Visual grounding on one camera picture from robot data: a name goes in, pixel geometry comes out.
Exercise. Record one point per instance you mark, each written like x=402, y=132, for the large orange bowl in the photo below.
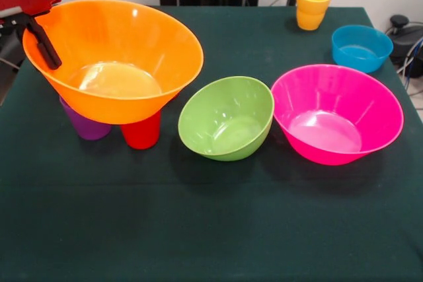
x=115, y=37

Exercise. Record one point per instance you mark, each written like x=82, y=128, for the large green bowl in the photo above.
x=224, y=123

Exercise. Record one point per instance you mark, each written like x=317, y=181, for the purple cup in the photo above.
x=87, y=128

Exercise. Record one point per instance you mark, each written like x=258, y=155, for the red cup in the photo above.
x=140, y=135

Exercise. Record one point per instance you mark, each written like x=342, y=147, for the dark green tablecloth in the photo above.
x=198, y=212

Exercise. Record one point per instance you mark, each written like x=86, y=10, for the large pink bowl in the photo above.
x=333, y=136

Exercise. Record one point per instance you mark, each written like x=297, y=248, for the small blue bowl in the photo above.
x=360, y=54

